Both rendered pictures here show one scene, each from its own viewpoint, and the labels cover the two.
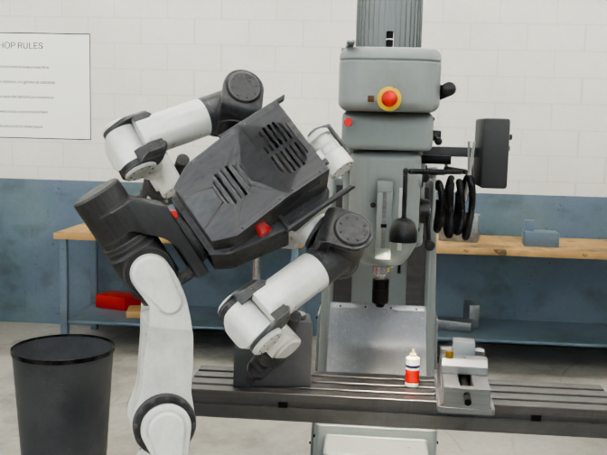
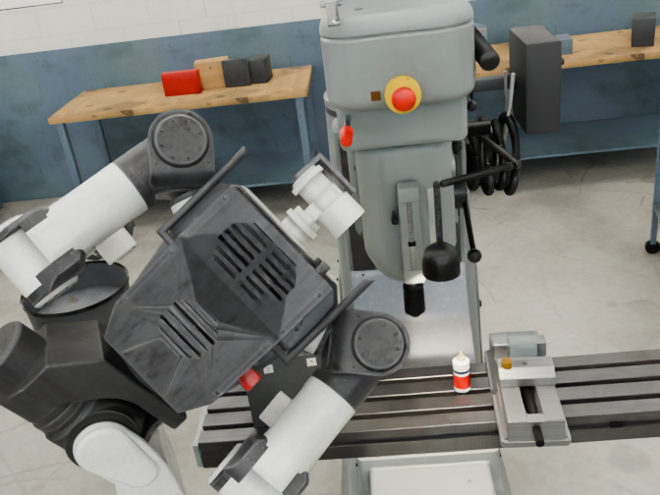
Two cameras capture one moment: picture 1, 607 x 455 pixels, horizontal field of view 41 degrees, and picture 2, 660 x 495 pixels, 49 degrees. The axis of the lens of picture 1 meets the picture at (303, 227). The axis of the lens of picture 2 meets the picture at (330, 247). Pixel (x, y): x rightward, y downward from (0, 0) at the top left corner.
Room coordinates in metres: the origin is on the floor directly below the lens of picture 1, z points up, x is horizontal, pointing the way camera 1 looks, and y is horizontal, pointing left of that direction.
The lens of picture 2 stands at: (0.88, -0.06, 2.08)
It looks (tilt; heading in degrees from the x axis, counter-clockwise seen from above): 26 degrees down; 1
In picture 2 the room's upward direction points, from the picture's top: 8 degrees counter-clockwise
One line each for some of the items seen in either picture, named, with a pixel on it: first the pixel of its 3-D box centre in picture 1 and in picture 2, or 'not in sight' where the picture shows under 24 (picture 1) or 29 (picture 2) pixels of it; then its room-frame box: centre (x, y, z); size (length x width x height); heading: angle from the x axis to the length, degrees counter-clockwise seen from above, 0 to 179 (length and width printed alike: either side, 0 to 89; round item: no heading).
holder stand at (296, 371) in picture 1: (272, 347); (292, 372); (2.32, 0.08, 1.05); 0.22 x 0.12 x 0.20; 94
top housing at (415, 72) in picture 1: (387, 83); (393, 35); (2.31, -0.22, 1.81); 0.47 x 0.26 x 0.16; 175
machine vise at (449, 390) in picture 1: (462, 374); (523, 376); (2.25, -0.46, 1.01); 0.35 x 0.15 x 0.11; 173
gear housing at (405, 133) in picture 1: (387, 131); (398, 97); (2.34, -0.23, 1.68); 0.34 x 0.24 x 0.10; 175
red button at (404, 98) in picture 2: (389, 98); (403, 98); (2.04, -0.20, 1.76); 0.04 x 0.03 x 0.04; 85
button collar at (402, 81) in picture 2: (388, 98); (403, 94); (2.07, -0.20, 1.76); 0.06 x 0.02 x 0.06; 85
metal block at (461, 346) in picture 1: (463, 349); (522, 348); (2.28, -0.46, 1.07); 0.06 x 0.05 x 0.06; 83
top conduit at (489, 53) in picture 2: (440, 92); (468, 35); (2.32, -0.37, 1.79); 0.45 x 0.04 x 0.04; 175
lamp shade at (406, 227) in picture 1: (403, 229); (440, 258); (2.09, -0.26, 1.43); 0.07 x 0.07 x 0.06
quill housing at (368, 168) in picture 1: (384, 206); (407, 199); (2.30, -0.22, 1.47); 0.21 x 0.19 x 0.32; 85
